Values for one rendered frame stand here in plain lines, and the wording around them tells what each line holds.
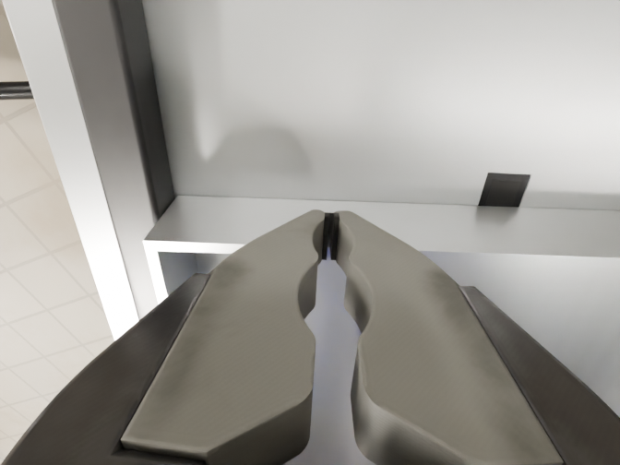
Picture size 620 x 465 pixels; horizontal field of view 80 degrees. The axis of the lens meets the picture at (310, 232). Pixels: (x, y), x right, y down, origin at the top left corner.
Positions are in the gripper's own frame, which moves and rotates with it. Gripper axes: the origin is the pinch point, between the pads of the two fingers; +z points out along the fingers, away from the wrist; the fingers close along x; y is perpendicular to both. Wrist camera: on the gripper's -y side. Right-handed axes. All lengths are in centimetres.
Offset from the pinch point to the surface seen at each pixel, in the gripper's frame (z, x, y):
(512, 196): 3.4, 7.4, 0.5
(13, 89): 81, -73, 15
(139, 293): 1.3, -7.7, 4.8
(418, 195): 3.4, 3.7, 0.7
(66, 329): 90, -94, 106
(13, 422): 89, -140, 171
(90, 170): 3.4, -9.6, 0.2
